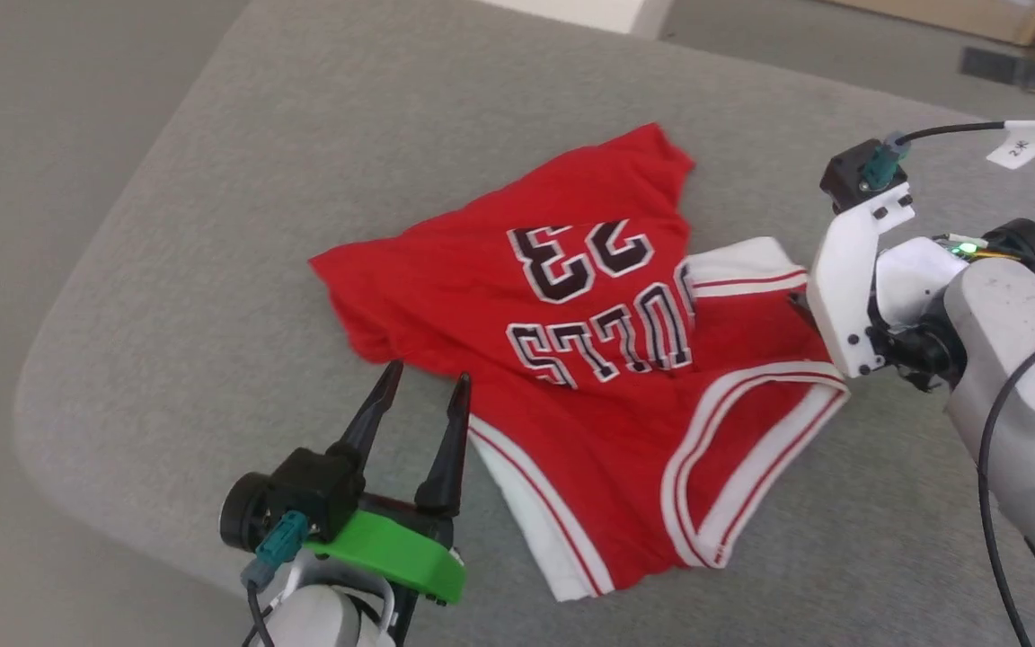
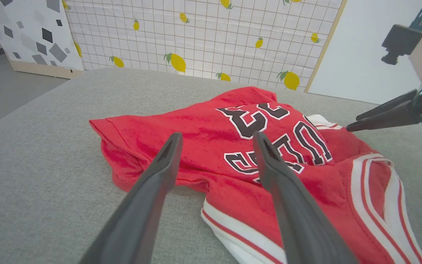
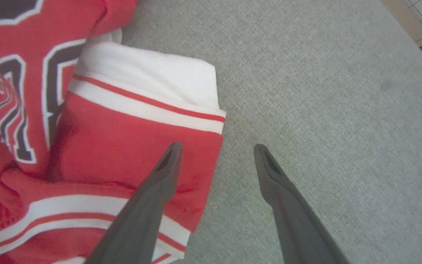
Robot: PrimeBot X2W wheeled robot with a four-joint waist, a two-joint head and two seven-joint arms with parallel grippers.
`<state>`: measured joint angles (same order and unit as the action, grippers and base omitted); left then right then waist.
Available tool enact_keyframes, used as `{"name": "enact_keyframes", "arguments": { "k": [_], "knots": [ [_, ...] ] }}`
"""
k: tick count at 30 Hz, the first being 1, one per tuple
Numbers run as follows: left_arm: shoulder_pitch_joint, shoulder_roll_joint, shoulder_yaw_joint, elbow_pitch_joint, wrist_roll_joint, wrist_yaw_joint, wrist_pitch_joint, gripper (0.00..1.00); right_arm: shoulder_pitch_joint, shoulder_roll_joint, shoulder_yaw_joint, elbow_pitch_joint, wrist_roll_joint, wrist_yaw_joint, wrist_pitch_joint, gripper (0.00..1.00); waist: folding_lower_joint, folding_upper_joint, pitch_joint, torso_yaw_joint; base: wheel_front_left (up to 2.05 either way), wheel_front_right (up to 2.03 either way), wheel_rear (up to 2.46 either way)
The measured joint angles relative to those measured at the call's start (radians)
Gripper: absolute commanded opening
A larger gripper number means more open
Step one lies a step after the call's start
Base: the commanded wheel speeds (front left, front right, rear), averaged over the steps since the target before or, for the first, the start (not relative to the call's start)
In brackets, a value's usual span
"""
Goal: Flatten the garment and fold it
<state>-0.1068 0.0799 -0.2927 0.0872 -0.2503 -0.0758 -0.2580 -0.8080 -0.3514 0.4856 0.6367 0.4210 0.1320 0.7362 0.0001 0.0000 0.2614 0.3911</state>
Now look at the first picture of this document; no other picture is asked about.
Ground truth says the black camera cable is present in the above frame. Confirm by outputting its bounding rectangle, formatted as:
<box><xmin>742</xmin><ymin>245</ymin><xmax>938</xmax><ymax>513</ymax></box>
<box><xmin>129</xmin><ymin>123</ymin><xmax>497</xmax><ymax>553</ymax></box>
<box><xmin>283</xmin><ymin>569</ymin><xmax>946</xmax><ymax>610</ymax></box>
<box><xmin>863</xmin><ymin>117</ymin><xmax>1035</xmax><ymax>190</ymax></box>
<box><xmin>242</xmin><ymin>512</ymin><xmax>310</xmax><ymax>647</ymax></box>

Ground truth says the large black floor mat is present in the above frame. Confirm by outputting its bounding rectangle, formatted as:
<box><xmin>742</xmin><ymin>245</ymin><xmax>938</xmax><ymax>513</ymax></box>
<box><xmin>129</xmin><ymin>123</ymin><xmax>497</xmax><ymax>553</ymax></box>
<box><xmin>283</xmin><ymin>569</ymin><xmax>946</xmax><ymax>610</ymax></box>
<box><xmin>960</xmin><ymin>47</ymin><xmax>1035</xmax><ymax>100</ymax></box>

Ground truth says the red basketball jersey number 23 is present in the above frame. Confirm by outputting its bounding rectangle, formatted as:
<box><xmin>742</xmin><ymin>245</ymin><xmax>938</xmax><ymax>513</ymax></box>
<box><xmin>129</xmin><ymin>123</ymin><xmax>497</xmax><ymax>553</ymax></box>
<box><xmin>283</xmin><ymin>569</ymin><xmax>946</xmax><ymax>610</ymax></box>
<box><xmin>309</xmin><ymin>123</ymin><xmax>851</xmax><ymax>603</ymax></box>

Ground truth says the lemon print partition screen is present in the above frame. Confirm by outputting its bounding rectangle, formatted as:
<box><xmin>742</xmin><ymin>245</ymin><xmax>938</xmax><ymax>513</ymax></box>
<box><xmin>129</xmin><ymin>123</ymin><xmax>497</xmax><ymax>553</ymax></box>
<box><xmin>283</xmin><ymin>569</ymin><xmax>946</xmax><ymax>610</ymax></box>
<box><xmin>827</xmin><ymin>0</ymin><xmax>1035</xmax><ymax>46</ymax></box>

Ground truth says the grey fabric sofa seat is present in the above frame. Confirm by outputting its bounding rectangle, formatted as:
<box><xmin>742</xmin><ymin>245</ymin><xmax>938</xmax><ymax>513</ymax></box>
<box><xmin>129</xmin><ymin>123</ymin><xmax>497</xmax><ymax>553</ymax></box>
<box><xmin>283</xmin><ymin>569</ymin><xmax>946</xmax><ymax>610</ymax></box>
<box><xmin>13</xmin><ymin>0</ymin><xmax>1035</xmax><ymax>647</ymax></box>

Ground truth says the black cable along right arm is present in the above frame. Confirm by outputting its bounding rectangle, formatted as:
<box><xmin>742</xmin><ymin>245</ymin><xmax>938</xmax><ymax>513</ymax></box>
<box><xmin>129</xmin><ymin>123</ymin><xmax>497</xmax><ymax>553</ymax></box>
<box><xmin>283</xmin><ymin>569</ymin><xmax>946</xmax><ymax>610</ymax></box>
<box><xmin>976</xmin><ymin>310</ymin><xmax>1035</xmax><ymax>647</ymax></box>

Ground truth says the white cable label tag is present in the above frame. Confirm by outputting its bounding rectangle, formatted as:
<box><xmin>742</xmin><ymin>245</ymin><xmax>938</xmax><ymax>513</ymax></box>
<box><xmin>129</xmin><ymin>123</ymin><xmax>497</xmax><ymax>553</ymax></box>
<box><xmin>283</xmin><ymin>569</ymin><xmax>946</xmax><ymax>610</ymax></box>
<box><xmin>986</xmin><ymin>120</ymin><xmax>1035</xmax><ymax>170</ymax></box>

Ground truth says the white rectangular box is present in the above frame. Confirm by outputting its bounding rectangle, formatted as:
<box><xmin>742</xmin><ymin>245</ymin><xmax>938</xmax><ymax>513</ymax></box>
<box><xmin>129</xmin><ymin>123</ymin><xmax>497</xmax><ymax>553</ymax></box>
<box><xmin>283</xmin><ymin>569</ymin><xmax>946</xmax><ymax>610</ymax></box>
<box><xmin>482</xmin><ymin>0</ymin><xmax>676</xmax><ymax>39</ymax></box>

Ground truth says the black right camera cable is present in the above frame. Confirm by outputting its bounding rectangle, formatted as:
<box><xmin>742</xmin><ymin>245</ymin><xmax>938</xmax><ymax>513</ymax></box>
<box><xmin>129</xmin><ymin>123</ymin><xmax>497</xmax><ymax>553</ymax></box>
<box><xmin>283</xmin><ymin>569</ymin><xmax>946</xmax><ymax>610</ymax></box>
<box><xmin>863</xmin><ymin>117</ymin><xmax>1035</xmax><ymax>190</ymax></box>

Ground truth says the black left camera cable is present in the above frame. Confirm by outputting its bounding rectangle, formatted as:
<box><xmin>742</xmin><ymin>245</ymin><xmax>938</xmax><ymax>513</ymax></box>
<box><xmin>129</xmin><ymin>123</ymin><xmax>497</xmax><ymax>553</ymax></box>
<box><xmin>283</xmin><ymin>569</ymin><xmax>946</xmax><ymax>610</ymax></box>
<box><xmin>242</xmin><ymin>512</ymin><xmax>310</xmax><ymax>647</ymax></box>

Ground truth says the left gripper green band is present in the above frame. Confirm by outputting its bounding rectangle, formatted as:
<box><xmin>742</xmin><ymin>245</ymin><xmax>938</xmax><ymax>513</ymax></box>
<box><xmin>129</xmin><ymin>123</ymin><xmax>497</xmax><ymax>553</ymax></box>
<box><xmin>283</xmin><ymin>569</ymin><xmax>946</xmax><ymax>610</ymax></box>
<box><xmin>219</xmin><ymin>359</ymin><xmax>473</xmax><ymax>644</ymax></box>

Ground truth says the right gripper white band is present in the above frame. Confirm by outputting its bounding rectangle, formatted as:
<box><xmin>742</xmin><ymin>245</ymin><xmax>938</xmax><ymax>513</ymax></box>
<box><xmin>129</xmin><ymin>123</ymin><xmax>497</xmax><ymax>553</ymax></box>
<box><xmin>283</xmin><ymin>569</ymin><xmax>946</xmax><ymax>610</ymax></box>
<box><xmin>807</xmin><ymin>184</ymin><xmax>1035</xmax><ymax>379</ymax></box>

